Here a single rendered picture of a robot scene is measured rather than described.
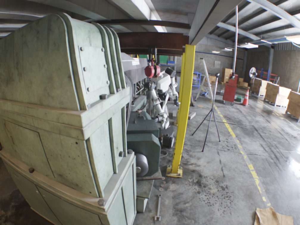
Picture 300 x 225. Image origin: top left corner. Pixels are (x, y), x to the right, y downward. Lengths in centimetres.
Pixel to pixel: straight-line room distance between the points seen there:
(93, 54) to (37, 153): 61
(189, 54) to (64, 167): 145
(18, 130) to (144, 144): 98
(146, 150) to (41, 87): 100
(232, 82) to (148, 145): 522
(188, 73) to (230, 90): 468
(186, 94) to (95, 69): 118
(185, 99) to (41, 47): 143
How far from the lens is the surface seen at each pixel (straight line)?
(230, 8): 48
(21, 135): 99
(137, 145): 129
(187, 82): 161
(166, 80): 226
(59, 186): 95
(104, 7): 135
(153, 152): 136
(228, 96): 623
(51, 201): 121
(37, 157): 96
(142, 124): 148
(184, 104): 166
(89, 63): 60
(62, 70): 55
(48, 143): 76
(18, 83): 83
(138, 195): 153
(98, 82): 63
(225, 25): 1349
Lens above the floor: 151
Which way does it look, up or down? 21 degrees down
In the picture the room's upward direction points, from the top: 3 degrees clockwise
